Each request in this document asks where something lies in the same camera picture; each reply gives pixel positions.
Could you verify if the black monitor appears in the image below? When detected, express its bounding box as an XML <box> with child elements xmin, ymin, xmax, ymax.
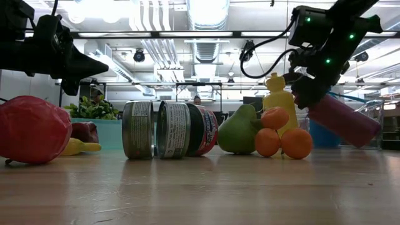
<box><xmin>242</xmin><ymin>96</ymin><xmax>265</xmax><ymax>111</ymax></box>

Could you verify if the red labelled tin can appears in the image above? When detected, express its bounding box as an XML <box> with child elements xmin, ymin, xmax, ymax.
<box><xmin>186</xmin><ymin>102</ymin><xmax>219</xmax><ymax>158</ymax></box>

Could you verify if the purple plastic bottle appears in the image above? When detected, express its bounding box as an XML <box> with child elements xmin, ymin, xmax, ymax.
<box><xmin>293</xmin><ymin>91</ymin><xmax>383</xmax><ymax>150</ymax></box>

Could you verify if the clear plastic bin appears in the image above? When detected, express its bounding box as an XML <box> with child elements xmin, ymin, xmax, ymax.
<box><xmin>296</xmin><ymin>99</ymin><xmax>386</xmax><ymax>151</ymax></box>

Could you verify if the yellow plastic bottle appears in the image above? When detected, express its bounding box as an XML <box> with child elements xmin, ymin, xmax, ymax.
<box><xmin>261</xmin><ymin>72</ymin><xmax>300</xmax><ymax>140</ymax></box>

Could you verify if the bright red round fruit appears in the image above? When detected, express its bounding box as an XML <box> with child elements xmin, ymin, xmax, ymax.
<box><xmin>0</xmin><ymin>95</ymin><xmax>74</xmax><ymax>166</ymax></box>

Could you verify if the translucent green plastic bin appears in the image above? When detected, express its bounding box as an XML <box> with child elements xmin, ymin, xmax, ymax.
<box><xmin>71</xmin><ymin>117</ymin><xmax>159</xmax><ymax>151</ymax></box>

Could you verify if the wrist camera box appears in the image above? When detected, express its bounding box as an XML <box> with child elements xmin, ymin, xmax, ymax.
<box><xmin>287</xmin><ymin>5</ymin><xmax>333</xmax><ymax>48</ymax></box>
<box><xmin>32</xmin><ymin>12</ymin><xmax>68</xmax><ymax>44</ymax></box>

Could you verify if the dark red apple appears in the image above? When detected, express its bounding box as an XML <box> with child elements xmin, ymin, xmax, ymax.
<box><xmin>71</xmin><ymin>121</ymin><xmax>100</xmax><ymax>144</ymax></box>

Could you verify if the black hanging spotlight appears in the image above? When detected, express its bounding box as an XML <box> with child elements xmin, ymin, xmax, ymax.
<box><xmin>239</xmin><ymin>39</ymin><xmax>256</xmax><ymax>63</ymax></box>

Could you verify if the green pear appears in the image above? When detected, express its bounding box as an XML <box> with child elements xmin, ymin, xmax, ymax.
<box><xmin>217</xmin><ymin>103</ymin><xmax>264</xmax><ymax>155</ymax></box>

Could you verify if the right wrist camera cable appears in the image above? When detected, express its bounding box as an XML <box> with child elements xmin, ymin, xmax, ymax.
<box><xmin>239</xmin><ymin>17</ymin><xmax>298</xmax><ymax>80</ymax></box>

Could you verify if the yellow banana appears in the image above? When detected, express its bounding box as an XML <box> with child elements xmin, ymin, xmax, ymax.
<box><xmin>59</xmin><ymin>137</ymin><xmax>103</xmax><ymax>157</ymax></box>

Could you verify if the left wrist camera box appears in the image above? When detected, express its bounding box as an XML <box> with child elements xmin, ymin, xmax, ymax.
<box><xmin>32</xmin><ymin>12</ymin><xmax>68</xmax><ymax>44</ymax></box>

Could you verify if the silver ventilation duct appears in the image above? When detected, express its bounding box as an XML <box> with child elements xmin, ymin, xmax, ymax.
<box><xmin>186</xmin><ymin>0</ymin><xmax>231</xmax><ymax>31</ymax></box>

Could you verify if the silver tin can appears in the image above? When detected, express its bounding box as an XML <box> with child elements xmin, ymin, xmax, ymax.
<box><xmin>156</xmin><ymin>100</ymin><xmax>192</xmax><ymax>160</ymax></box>
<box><xmin>121</xmin><ymin>100</ymin><xmax>156</xmax><ymax>161</ymax></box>

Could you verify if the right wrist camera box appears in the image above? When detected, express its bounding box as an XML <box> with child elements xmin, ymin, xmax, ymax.
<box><xmin>287</xmin><ymin>5</ymin><xmax>333</xmax><ymax>48</ymax></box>

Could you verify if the clear bottle black cap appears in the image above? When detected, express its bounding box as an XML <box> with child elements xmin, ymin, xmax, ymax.
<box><xmin>284</xmin><ymin>71</ymin><xmax>301</xmax><ymax>85</ymax></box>

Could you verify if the black ceiling spotlight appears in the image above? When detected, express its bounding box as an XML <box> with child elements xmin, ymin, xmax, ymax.
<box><xmin>132</xmin><ymin>48</ymin><xmax>147</xmax><ymax>64</ymax></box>
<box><xmin>354</xmin><ymin>51</ymin><xmax>370</xmax><ymax>63</ymax></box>

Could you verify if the small green potted plant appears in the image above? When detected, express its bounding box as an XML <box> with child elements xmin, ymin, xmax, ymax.
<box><xmin>64</xmin><ymin>94</ymin><xmax>121</xmax><ymax>121</ymax></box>

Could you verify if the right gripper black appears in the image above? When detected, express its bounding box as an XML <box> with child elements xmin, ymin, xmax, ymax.
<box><xmin>291</xmin><ymin>14</ymin><xmax>384</xmax><ymax>111</ymax></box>

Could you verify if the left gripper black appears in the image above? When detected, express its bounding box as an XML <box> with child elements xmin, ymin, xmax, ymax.
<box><xmin>29</xmin><ymin>37</ymin><xmax>110</xmax><ymax>96</ymax></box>

